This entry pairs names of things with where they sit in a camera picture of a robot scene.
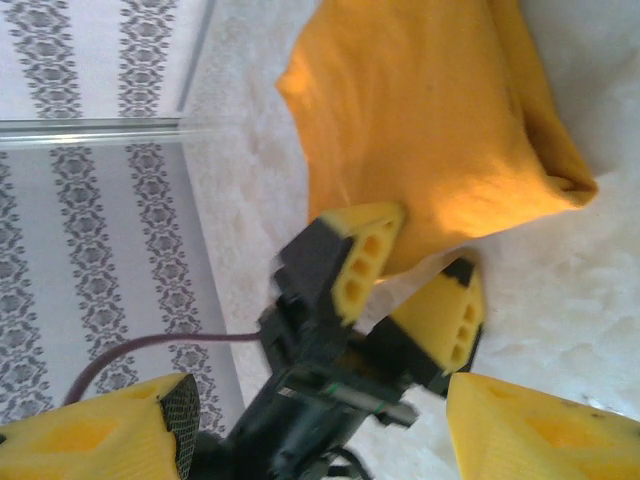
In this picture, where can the aluminium frame post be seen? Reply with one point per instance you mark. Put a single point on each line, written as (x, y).
(90, 132)

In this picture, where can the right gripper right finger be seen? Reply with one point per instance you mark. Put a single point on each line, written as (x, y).
(550, 440)

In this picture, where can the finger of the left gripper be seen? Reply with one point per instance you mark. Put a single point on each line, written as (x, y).
(440, 325)
(360, 260)

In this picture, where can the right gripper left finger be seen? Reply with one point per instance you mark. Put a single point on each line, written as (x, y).
(90, 435)

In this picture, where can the yellow t-shirt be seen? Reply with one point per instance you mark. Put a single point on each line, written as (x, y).
(425, 125)

